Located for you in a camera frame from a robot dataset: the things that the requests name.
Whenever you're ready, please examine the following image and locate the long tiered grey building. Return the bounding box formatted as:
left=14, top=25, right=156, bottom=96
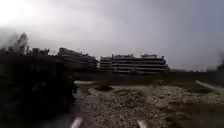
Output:
left=99, top=52, right=170, bottom=75

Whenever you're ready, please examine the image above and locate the dark grass strip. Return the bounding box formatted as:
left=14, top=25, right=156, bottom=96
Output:
left=71, top=70, right=224, bottom=88

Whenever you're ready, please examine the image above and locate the pale gravel path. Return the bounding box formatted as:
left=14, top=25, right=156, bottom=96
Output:
left=41, top=81, right=224, bottom=128

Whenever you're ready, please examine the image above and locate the robot's own part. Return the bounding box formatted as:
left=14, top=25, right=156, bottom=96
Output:
left=69, top=116, right=84, bottom=128
left=136, top=119, right=149, bottom=128

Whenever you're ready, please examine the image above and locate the large dark bush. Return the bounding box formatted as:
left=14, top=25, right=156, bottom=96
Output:
left=0, top=53, right=80, bottom=128

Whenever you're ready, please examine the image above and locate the blurred tree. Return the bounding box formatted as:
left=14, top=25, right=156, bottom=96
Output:
left=6, top=32, right=30, bottom=56

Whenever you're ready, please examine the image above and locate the pale paved path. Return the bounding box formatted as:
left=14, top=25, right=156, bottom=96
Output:
left=195, top=79, right=224, bottom=97

